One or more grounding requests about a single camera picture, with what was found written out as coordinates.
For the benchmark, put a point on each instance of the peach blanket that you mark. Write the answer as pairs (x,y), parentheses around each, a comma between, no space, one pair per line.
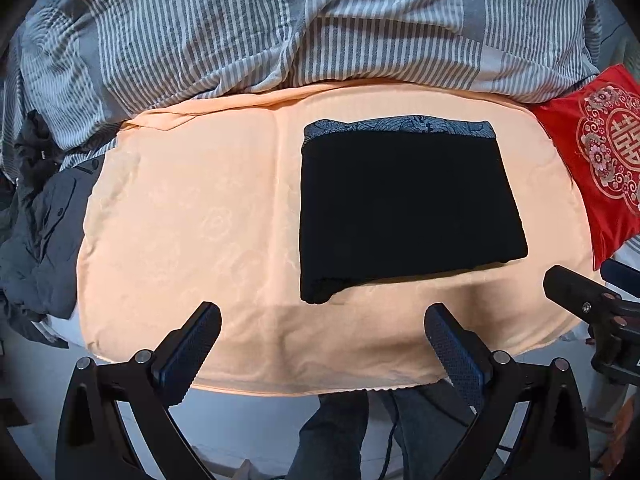
(200,235)

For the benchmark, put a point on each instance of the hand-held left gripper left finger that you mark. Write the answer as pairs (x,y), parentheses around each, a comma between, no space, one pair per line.
(190,345)

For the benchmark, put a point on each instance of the person's left leg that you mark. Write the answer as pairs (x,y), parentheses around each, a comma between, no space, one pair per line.
(332,440)

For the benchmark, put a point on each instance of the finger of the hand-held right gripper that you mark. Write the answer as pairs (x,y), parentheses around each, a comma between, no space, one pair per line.
(570,287)
(622,275)

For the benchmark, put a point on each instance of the black pants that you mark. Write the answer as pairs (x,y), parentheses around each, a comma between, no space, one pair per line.
(400,210)

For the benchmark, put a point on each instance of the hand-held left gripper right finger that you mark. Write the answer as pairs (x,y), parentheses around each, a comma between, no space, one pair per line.
(452,350)

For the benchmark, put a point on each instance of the grey white striped duvet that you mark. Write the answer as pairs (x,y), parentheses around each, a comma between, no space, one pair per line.
(250,35)

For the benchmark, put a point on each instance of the dark grey jacket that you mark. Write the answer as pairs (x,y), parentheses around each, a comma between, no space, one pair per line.
(45,240)

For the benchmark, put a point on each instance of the red patterned cushion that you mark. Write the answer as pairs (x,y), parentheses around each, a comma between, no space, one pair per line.
(600,160)

